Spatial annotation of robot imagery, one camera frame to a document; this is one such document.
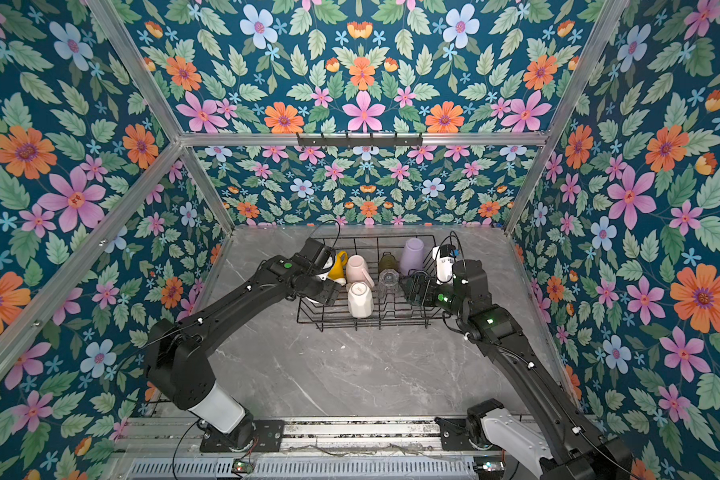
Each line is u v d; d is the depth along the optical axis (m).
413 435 0.75
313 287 0.71
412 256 0.96
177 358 0.43
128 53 0.74
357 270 0.93
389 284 0.91
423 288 0.64
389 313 0.89
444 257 0.65
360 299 0.86
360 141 0.92
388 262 1.00
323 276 0.75
